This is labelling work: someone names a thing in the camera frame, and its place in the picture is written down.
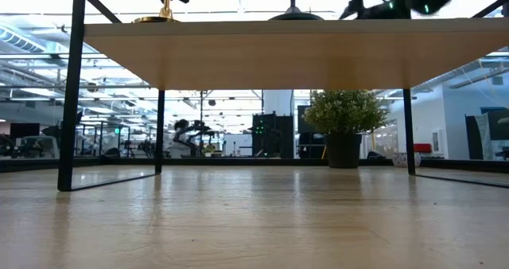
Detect green potted plant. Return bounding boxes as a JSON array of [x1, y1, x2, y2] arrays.
[[302, 88, 389, 170]]

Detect black candlestick holder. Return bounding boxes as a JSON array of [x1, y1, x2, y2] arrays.
[[267, 0, 325, 21]]

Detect wall picture frame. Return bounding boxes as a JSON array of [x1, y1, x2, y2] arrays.
[[431, 128, 445, 155]]

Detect black background robot arms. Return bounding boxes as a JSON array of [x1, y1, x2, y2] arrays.
[[186, 120, 218, 158]]

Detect dark background monitor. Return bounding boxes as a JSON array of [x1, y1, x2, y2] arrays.
[[10, 122, 41, 139]]

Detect wooden riser shelf black legs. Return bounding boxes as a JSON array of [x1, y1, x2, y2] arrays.
[[58, 0, 509, 193]]

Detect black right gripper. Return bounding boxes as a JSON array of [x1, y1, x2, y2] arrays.
[[340, 0, 415, 20]]

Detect black aluminium table frame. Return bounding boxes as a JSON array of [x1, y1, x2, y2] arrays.
[[0, 157, 509, 173]]

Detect gold candlestick holder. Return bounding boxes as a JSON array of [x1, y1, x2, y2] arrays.
[[133, 0, 181, 24]]

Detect person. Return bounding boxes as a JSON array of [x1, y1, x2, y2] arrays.
[[165, 118, 192, 159]]

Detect black rack green lights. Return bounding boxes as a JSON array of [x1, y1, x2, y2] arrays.
[[252, 112, 296, 159]]

